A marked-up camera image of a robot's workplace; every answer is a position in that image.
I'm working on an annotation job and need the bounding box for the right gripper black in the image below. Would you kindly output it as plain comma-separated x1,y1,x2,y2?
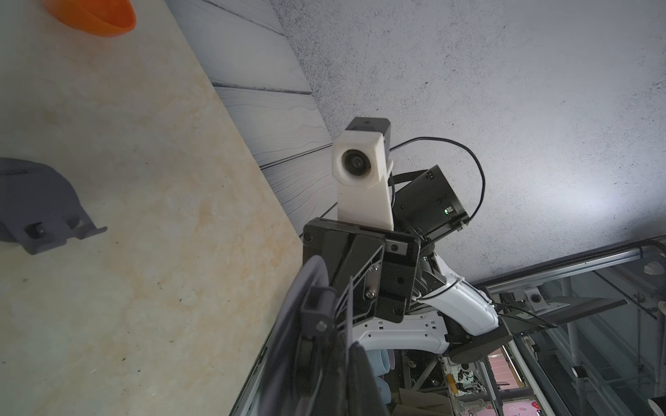
303,218,421,333

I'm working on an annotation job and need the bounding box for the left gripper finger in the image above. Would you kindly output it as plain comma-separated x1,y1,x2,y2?
347,343,390,416

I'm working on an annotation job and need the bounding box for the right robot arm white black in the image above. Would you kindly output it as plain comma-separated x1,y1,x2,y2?
300,167,510,363

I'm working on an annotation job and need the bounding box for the orange bowl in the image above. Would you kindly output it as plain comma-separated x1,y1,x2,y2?
43,0,137,37

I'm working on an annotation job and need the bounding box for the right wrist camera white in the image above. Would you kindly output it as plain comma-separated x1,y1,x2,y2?
332,117,394,232

